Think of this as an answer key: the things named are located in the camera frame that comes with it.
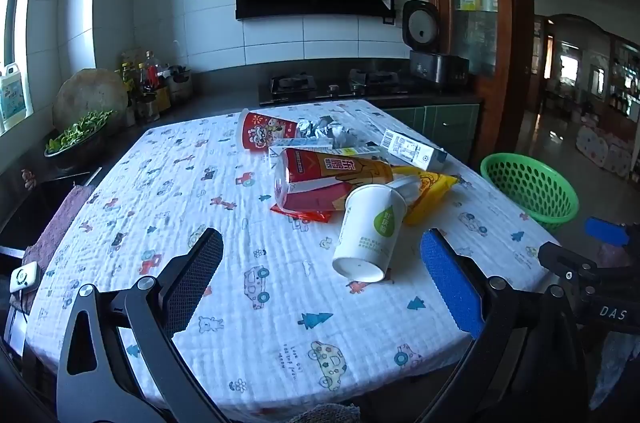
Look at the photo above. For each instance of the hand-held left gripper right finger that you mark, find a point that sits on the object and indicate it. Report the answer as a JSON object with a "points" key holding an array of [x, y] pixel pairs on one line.
{"points": [[450, 283]]}

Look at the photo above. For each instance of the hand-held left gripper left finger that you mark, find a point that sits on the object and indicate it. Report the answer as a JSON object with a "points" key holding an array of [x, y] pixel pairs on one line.
{"points": [[197, 273]]}

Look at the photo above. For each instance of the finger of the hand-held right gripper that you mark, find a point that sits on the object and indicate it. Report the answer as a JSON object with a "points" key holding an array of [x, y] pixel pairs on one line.
{"points": [[567, 259], [607, 231]]}

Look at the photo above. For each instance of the green plastic basket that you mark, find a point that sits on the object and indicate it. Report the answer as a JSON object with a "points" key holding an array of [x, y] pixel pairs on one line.
{"points": [[530, 193]]}

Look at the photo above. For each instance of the yellow snack bag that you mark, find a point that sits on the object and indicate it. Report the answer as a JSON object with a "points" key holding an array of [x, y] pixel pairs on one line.
{"points": [[430, 193]]}

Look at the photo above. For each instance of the white paper cup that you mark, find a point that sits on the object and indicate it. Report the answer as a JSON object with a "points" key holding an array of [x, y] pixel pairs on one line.
{"points": [[365, 233]]}

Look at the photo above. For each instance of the red snack wrapper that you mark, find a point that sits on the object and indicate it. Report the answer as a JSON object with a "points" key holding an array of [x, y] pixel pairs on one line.
{"points": [[310, 215]]}

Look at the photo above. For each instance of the white blue milk carton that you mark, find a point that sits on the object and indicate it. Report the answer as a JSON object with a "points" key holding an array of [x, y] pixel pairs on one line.
{"points": [[410, 148]]}

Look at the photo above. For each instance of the red cartoon paper cup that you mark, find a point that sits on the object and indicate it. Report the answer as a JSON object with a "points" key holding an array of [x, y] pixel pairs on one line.
{"points": [[265, 130]]}

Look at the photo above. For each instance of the red yellow paper cup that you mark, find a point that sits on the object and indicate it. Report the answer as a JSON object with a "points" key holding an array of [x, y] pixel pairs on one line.
{"points": [[330, 173]]}

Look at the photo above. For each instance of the long carton box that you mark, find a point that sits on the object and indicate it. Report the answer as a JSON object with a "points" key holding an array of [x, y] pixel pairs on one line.
{"points": [[310, 145]]}

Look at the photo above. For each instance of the silver foil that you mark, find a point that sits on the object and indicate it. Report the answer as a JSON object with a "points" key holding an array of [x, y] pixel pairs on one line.
{"points": [[325, 128]]}

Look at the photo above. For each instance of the white printed tablecloth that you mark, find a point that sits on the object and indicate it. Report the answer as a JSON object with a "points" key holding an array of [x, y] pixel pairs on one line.
{"points": [[250, 213]]}

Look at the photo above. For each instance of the polka dot play fence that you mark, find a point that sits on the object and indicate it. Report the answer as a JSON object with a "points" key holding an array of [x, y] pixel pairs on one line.
{"points": [[602, 150]]}

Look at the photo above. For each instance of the purple towel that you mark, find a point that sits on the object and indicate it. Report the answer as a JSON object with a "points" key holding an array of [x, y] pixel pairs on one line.
{"points": [[60, 223]]}

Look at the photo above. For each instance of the wooden display cabinet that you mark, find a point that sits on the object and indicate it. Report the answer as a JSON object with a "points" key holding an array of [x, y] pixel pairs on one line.
{"points": [[625, 78]]}

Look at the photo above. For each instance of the green base cabinet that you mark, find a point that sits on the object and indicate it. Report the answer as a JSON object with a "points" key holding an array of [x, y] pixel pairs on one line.
{"points": [[450, 123]]}

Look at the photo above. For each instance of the small white device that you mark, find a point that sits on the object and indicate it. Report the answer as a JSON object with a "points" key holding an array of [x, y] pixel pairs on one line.
{"points": [[22, 277]]}

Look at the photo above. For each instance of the bowl of green vegetables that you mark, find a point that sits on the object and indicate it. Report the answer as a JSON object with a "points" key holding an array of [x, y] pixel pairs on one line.
{"points": [[75, 135]]}

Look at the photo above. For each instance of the metal utensil holder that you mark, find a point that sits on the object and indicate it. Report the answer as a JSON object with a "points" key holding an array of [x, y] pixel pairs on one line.
{"points": [[181, 85]]}

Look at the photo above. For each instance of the cluster of condiment bottles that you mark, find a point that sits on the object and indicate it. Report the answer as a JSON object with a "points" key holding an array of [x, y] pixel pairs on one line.
{"points": [[145, 88]]}

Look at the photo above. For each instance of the round wooden chopping block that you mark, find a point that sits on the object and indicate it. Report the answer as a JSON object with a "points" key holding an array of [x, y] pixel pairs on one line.
{"points": [[85, 95]]}

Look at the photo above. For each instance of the black rice cooker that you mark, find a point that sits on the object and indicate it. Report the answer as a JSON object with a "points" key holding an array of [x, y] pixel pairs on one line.
{"points": [[440, 68]]}

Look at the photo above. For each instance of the black gas stove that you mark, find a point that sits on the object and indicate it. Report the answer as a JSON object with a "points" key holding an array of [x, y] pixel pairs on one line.
{"points": [[340, 90]]}

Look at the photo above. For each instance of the white detergent jug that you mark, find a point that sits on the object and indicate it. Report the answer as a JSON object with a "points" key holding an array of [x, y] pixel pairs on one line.
{"points": [[12, 95]]}

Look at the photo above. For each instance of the wooden glass cabinet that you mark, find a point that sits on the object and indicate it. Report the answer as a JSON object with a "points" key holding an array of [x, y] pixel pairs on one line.
{"points": [[440, 3]]}

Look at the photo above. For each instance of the window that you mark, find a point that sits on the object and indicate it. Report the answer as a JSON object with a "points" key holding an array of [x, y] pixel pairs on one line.
{"points": [[20, 3]]}

